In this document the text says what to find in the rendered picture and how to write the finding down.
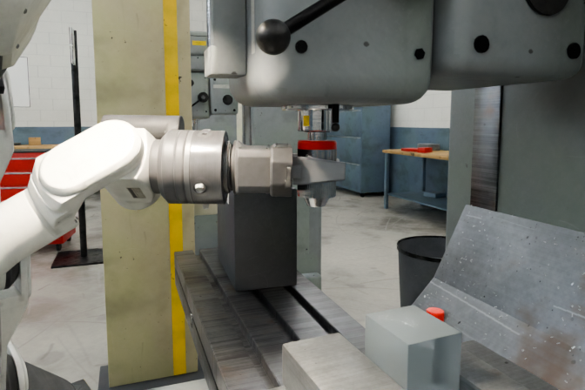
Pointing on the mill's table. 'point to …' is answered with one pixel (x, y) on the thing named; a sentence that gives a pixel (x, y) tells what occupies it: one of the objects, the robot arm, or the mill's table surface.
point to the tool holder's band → (317, 144)
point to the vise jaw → (331, 366)
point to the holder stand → (258, 240)
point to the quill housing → (334, 34)
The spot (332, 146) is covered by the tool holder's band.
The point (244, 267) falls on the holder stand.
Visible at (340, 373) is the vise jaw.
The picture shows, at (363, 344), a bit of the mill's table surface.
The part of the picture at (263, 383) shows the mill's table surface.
